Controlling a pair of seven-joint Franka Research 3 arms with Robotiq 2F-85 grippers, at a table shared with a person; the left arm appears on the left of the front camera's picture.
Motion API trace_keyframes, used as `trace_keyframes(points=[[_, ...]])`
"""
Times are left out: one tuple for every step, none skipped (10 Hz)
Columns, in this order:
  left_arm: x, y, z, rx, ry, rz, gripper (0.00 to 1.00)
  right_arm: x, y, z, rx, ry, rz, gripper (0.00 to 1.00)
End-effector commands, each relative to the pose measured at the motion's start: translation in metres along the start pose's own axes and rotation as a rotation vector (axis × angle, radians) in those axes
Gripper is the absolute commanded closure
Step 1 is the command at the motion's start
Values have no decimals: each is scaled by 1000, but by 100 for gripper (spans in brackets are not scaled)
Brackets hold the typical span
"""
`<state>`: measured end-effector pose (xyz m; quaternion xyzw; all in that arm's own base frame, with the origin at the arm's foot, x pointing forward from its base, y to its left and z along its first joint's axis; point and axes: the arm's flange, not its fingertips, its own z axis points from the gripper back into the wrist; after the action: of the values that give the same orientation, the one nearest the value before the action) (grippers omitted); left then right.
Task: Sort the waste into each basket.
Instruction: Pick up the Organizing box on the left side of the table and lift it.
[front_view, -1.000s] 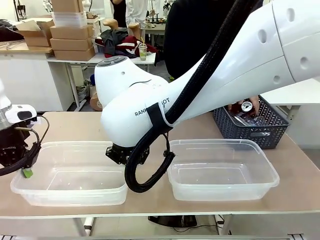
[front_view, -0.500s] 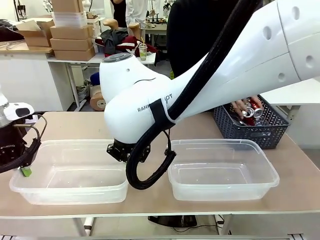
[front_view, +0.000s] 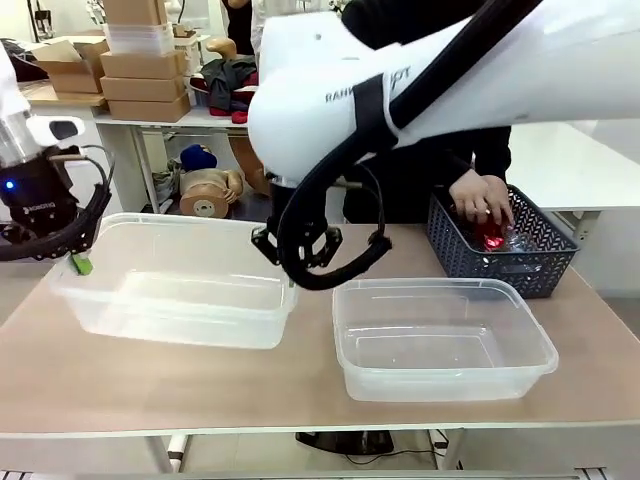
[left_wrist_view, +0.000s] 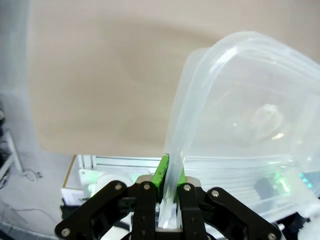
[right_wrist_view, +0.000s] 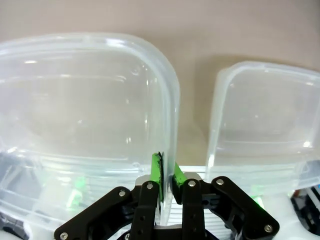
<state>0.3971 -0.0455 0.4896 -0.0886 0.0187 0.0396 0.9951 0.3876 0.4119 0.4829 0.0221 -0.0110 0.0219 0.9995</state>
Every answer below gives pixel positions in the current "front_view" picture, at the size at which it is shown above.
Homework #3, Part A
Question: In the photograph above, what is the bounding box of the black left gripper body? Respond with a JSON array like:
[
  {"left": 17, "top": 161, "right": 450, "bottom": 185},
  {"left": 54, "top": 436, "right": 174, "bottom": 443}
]
[{"left": 0, "top": 146, "right": 90, "bottom": 260}]

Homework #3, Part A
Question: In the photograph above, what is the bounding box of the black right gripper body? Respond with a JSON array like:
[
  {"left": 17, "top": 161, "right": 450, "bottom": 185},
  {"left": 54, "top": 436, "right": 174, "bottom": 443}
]
[{"left": 267, "top": 172, "right": 332, "bottom": 239}]

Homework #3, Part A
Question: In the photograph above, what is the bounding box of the large clear plastic container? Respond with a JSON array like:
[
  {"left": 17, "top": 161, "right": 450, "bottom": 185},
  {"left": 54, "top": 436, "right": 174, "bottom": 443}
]
[{"left": 47, "top": 211, "right": 300, "bottom": 351}]

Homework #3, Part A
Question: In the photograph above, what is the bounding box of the small clear plastic container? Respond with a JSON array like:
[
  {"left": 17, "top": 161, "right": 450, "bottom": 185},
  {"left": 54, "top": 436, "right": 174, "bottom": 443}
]
[{"left": 331, "top": 277, "right": 560, "bottom": 403}]

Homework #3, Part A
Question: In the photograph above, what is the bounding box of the person's right forearm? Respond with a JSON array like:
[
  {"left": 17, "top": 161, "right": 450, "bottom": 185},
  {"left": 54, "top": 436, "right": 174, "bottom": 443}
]
[{"left": 424, "top": 144, "right": 475, "bottom": 191}]

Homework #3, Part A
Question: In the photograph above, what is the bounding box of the person's left forearm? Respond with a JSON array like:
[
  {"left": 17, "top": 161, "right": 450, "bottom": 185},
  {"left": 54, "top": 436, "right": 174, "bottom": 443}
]
[{"left": 472, "top": 124, "right": 512, "bottom": 182}]

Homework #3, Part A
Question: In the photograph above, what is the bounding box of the dark grey woven basket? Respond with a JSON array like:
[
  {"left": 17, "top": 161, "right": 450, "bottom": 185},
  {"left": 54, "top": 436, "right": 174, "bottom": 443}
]
[{"left": 426, "top": 183, "right": 582, "bottom": 300}]

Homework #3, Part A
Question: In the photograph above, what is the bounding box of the person's right hand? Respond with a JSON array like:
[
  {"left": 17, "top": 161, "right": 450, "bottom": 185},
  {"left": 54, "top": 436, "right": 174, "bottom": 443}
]
[{"left": 448, "top": 171, "right": 494, "bottom": 227}]

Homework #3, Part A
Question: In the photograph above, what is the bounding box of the person's left hand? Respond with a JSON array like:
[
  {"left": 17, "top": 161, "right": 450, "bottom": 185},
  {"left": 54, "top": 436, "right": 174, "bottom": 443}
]
[{"left": 481, "top": 174, "right": 515, "bottom": 227}]

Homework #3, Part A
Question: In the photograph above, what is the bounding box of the tan mannequin leg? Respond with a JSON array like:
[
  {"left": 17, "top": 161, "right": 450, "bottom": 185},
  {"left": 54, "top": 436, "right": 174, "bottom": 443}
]
[{"left": 228, "top": 135, "right": 272, "bottom": 197}]

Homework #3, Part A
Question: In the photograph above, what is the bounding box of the tan mannequin torso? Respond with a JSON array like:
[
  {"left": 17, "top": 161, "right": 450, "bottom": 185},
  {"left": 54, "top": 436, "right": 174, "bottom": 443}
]
[{"left": 178, "top": 167, "right": 247, "bottom": 218}]

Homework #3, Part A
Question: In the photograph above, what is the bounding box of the person in black sweater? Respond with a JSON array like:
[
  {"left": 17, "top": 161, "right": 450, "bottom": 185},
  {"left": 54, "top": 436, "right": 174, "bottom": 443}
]
[{"left": 342, "top": 0, "right": 514, "bottom": 225}]

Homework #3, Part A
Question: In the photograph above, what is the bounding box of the blue cap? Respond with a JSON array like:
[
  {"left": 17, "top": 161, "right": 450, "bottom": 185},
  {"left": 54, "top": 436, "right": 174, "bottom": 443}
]
[{"left": 179, "top": 144, "right": 220, "bottom": 172}]

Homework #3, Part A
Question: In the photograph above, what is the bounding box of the white background table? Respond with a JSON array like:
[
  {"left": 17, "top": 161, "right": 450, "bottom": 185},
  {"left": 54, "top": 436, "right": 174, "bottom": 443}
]
[{"left": 91, "top": 104, "right": 254, "bottom": 215}]

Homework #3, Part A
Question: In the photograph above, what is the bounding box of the dark clothing pile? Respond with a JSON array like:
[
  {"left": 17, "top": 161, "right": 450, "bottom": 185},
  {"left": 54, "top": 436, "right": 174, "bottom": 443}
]
[{"left": 198, "top": 56, "right": 262, "bottom": 117}]

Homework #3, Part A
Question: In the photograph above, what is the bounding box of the closed cardboard box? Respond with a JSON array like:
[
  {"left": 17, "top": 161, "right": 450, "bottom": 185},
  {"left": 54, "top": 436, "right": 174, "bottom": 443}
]
[
  {"left": 99, "top": 48, "right": 189, "bottom": 80},
  {"left": 99, "top": 73, "right": 187, "bottom": 102},
  {"left": 106, "top": 92, "right": 192, "bottom": 124}
]

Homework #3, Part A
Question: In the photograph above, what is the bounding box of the stack of clear lids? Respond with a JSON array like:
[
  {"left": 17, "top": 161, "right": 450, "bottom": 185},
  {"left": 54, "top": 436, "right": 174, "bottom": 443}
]
[{"left": 106, "top": 21, "right": 175, "bottom": 55}]

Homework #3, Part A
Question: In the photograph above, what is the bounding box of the background person in black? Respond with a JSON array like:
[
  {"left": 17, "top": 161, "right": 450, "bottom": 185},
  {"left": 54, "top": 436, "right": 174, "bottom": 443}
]
[{"left": 219, "top": 0, "right": 257, "bottom": 57}]

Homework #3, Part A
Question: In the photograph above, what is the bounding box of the black chair base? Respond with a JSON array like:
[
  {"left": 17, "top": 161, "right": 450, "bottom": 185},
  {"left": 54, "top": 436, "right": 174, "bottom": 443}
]
[{"left": 294, "top": 429, "right": 395, "bottom": 460}]

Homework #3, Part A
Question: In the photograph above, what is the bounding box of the tall cardboard box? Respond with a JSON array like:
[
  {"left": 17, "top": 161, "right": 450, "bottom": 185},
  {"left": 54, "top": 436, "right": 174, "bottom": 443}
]
[{"left": 103, "top": 0, "right": 170, "bottom": 26}]

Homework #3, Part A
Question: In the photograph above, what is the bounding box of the white table leg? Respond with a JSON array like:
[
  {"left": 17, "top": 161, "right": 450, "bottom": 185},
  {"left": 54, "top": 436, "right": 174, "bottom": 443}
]
[{"left": 166, "top": 433, "right": 190, "bottom": 474}]

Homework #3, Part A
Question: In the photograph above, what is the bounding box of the white side table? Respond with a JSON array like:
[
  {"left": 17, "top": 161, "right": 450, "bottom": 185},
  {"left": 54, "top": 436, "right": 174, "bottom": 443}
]
[{"left": 507, "top": 118, "right": 640, "bottom": 214}]

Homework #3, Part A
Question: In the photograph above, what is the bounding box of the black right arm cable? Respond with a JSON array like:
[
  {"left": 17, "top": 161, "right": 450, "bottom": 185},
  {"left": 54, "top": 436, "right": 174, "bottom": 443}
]
[{"left": 276, "top": 0, "right": 545, "bottom": 293}]

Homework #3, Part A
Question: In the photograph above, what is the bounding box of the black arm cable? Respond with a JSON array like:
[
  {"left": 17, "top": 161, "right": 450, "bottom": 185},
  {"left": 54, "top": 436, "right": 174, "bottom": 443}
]
[
  {"left": 276, "top": 0, "right": 545, "bottom": 293},
  {"left": 0, "top": 143, "right": 115, "bottom": 263}
]

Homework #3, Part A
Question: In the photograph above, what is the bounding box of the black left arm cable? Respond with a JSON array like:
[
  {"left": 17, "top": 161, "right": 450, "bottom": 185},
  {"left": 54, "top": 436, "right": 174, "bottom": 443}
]
[{"left": 0, "top": 143, "right": 115, "bottom": 263}]

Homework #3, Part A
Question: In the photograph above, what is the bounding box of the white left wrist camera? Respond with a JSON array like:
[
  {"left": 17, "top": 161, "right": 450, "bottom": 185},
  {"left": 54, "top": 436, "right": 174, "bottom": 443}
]
[{"left": 25, "top": 115, "right": 85, "bottom": 147}]

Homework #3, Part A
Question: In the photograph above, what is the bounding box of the black floor cable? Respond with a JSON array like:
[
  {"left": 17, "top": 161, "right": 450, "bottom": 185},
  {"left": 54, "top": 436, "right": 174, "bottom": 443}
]
[{"left": 344, "top": 428, "right": 454, "bottom": 470}]

